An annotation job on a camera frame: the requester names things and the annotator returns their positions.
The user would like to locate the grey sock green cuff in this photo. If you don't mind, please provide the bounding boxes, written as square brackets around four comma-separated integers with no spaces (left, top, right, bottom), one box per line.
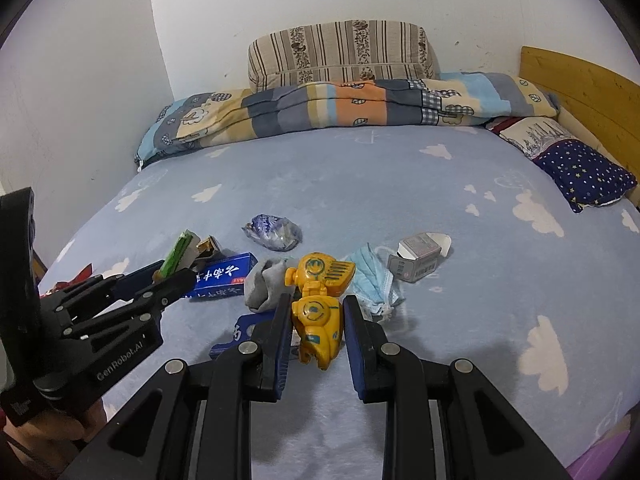
[244,258,298,313]

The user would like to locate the yellow toy robot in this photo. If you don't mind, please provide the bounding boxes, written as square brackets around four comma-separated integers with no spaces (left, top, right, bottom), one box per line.
[284,252,356,370]

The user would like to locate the red cigarette carton gold foil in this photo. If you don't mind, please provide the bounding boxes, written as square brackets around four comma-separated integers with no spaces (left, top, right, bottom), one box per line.
[193,236,235,266]

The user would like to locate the purple plastic trash basket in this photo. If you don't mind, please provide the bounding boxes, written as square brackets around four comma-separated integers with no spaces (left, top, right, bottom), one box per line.
[567,412,637,480]

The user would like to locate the person left hand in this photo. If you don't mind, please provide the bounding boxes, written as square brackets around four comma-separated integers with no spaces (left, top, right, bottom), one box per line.
[3,399,107,479]

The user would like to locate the red white snack wrapper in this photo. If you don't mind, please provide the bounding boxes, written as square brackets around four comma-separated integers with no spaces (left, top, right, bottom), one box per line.
[47,263,93,295]

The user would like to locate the blue Chinese text carton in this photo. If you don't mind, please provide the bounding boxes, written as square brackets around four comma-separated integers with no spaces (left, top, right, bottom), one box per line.
[186,252,257,299]

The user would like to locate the crumpled blue plastic wrapper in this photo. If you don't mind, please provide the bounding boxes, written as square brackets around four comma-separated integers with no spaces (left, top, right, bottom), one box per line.
[242,214,303,252]

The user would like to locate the blue face mask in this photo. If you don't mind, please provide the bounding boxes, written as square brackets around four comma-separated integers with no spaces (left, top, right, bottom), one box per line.
[345,244,404,323]

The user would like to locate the blue cloud bed sheet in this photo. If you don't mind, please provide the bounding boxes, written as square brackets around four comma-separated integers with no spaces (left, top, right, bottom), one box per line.
[42,127,639,464]

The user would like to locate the small grey white box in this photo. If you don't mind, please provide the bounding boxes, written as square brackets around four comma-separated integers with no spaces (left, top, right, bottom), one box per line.
[387,232,452,283]

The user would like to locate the patchwork cartoon quilt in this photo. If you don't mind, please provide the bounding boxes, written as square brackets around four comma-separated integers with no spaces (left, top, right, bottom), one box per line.
[134,72,559,168]

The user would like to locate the navy star pillow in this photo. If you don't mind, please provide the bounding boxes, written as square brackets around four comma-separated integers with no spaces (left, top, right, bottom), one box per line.
[486,117,637,214]

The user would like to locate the striped beige pillow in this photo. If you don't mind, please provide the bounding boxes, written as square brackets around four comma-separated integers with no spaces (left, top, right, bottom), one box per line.
[247,20,439,91]

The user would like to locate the wooden headboard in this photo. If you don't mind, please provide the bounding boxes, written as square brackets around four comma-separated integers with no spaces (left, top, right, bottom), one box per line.
[518,46,640,177]

